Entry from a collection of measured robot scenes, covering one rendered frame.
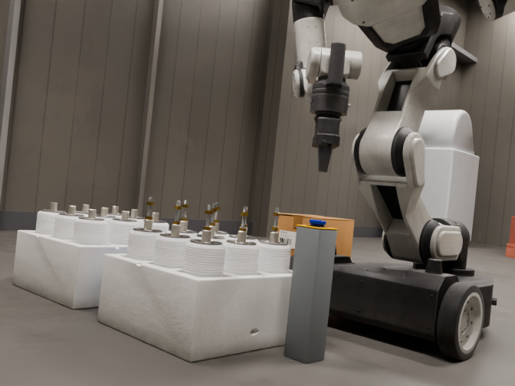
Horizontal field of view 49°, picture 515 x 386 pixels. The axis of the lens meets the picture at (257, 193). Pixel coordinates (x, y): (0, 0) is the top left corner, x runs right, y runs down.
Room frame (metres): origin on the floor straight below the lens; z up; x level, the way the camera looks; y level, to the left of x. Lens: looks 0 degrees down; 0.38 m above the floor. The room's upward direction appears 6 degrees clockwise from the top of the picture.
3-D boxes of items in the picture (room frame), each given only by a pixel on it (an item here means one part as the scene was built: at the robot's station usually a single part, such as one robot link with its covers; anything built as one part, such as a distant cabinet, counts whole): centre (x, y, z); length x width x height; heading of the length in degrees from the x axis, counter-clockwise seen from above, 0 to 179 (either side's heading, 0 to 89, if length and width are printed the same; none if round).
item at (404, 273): (1.85, -0.53, 0.19); 0.64 x 0.52 x 0.33; 138
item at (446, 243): (1.87, -0.56, 0.28); 0.21 x 0.20 x 0.13; 138
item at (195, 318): (1.49, 0.11, 0.09); 0.39 x 0.39 x 0.18; 46
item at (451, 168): (6.64, -2.08, 0.78); 0.81 x 0.67 x 1.56; 138
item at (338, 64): (1.33, -0.16, 0.68); 0.11 x 0.11 x 0.11; 2
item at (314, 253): (1.34, -0.15, 0.16); 0.07 x 0.07 x 0.31; 46
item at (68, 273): (1.86, 0.50, 0.09); 0.39 x 0.39 x 0.18; 48
